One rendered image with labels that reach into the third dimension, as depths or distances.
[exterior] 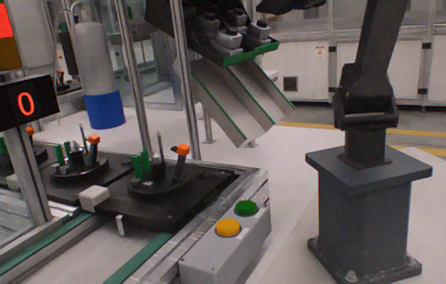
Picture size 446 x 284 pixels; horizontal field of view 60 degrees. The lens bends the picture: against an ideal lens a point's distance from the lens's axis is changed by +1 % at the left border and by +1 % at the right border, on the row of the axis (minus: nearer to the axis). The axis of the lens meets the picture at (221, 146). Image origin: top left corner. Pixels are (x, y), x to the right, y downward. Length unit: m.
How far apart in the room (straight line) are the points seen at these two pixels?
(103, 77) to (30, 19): 11.73
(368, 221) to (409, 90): 4.03
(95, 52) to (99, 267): 1.12
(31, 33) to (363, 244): 12.97
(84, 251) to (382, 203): 0.54
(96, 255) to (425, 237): 0.63
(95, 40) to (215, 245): 1.22
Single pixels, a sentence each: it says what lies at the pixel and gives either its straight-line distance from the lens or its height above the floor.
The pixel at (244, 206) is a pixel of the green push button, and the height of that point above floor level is 0.97.
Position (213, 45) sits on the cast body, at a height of 1.23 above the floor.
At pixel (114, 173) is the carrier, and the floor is 0.97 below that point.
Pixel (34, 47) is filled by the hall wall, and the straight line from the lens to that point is 13.36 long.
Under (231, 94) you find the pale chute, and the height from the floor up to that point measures 1.09.
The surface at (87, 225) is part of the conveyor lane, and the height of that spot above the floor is 0.93.
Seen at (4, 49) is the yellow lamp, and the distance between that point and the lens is 0.71.
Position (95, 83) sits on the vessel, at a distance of 1.71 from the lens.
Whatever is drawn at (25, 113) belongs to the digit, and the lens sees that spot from 0.73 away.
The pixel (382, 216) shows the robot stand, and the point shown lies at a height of 0.99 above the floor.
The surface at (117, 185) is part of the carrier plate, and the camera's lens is 0.89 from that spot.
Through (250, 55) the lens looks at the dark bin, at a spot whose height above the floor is 1.20.
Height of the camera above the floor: 1.33
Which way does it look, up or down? 21 degrees down
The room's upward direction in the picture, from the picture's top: 6 degrees counter-clockwise
